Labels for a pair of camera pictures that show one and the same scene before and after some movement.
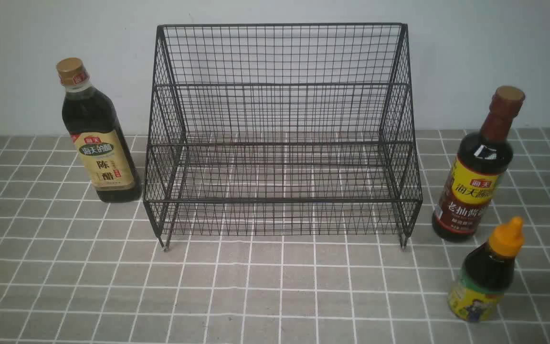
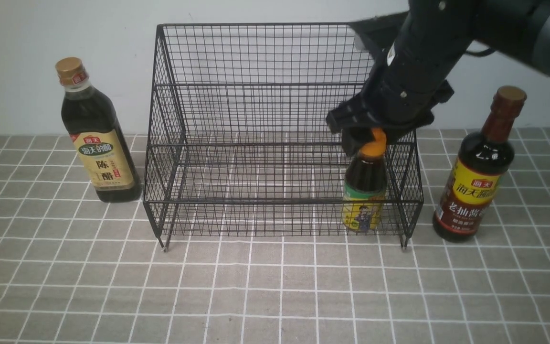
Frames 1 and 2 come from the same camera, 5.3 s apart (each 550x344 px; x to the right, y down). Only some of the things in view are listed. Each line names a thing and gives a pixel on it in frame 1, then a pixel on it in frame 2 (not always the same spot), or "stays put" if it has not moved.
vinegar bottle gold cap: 96,134 stays put
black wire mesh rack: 281,129 stays put
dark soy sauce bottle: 482,157 stays put
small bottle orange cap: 488,272 to 365,185
